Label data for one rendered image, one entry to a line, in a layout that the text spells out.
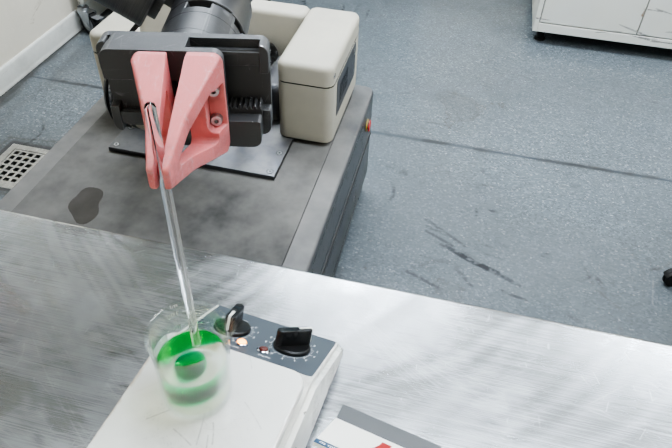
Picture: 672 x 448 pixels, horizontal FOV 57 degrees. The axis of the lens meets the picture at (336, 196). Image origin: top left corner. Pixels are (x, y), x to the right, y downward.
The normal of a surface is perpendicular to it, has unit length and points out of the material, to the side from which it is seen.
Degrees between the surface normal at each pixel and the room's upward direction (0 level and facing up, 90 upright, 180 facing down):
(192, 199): 0
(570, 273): 0
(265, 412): 0
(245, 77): 90
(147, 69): 22
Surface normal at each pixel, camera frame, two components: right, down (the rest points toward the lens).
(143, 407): 0.04, -0.75
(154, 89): 0.04, -0.45
